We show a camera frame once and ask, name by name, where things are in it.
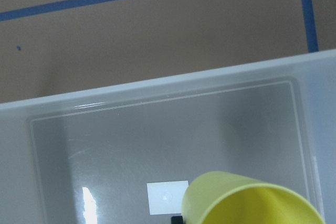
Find clear plastic storage box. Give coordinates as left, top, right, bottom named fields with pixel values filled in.
left=1, top=50, right=335, bottom=223

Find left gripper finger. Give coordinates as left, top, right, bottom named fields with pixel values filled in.
left=171, top=216, right=184, bottom=224

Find yellow plastic cup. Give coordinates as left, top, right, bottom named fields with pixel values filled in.
left=182, top=171, right=324, bottom=223

